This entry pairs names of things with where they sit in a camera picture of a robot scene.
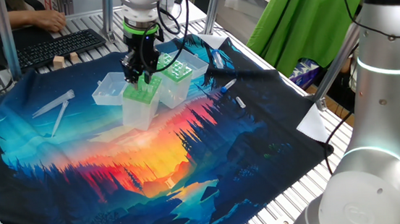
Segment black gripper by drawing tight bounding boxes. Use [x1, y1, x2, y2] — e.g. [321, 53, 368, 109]
[119, 31, 165, 91]

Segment clear box green tip rack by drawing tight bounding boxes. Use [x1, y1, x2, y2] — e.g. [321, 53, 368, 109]
[146, 46, 213, 112]
[90, 66, 167, 136]

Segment person bare forearm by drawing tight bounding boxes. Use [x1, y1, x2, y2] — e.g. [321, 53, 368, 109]
[7, 9, 38, 31]

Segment person bare hand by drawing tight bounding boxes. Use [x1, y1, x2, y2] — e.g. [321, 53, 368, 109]
[31, 8, 69, 35]

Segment black computer keyboard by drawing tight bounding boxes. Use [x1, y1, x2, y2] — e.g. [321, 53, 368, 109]
[14, 27, 109, 73]

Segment slim blue-capped conical tube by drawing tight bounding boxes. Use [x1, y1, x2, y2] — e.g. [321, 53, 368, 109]
[218, 78, 238, 95]

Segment printed sunset landscape cloth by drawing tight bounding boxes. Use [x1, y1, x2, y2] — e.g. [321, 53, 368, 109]
[0, 22, 341, 224]

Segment blue patterned box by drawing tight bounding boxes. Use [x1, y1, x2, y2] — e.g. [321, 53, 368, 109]
[287, 57, 324, 91]

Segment bright green fabric sheet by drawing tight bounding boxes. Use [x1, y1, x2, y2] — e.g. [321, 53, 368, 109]
[242, 0, 375, 82]

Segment person in white shirt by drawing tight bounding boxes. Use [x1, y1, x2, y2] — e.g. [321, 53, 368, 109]
[339, 43, 365, 95]

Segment green flange adapter ring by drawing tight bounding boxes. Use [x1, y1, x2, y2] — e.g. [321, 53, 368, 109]
[122, 17, 161, 38]

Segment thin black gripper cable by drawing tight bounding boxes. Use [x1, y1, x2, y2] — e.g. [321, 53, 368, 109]
[135, 0, 196, 74]

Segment white stand with base plate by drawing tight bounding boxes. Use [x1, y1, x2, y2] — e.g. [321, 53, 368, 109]
[157, 0, 208, 31]

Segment slanted aluminium frame post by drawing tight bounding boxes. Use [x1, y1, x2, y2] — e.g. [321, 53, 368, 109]
[305, 21, 367, 113]

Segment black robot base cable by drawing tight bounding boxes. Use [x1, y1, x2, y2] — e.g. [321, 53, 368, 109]
[321, 111, 359, 176]

